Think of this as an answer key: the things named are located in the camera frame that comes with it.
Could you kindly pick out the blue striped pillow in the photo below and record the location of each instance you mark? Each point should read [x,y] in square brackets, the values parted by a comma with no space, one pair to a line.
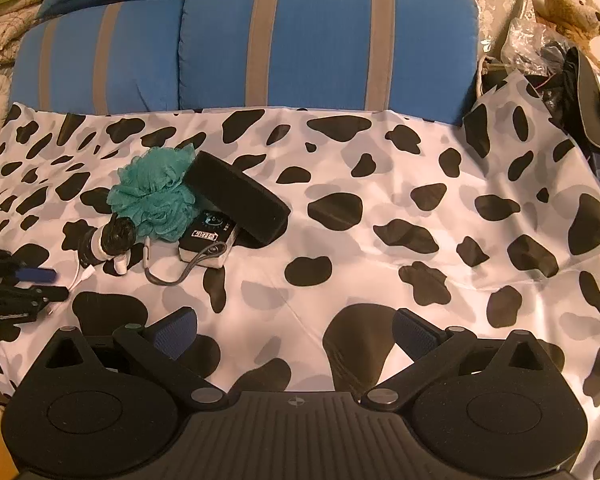
[75,60]
[320,40]

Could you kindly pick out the black foam block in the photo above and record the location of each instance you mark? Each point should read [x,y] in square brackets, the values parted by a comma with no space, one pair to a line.
[236,195]

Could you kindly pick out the cow print blanket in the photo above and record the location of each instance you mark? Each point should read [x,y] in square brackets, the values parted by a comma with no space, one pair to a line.
[380,185]

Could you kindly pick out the cardboard box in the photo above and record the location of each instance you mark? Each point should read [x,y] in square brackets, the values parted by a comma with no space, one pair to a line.
[2,445]

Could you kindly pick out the black and white box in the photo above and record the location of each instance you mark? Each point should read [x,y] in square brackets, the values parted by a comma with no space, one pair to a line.
[207,227]

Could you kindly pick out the beige woven bag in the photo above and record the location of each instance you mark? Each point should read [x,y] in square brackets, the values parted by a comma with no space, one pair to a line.
[487,75]

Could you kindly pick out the clear plastic bag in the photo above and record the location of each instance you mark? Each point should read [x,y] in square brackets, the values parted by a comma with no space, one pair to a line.
[530,42]

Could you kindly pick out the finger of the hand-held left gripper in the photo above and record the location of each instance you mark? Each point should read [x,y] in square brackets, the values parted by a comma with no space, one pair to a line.
[30,296]
[36,275]

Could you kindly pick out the brown teddy bear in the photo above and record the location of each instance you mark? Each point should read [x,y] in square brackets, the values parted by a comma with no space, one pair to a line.
[572,7]

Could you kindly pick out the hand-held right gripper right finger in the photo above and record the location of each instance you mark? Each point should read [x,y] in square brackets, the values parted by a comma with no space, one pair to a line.
[414,335]

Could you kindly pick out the floral grey pillow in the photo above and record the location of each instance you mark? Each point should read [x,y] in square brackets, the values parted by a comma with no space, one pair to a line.
[502,0]

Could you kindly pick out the black bag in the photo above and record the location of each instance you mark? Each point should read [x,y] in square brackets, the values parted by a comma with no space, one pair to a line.
[580,95]

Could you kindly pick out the teal mesh bath loofah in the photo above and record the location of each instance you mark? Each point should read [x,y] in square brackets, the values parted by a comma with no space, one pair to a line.
[150,185]

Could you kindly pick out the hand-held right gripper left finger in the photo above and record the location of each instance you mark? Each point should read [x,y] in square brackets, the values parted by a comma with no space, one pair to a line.
[176,334]

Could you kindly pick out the small black white toy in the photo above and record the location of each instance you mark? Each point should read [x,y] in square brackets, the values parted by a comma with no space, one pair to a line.
[106,237]

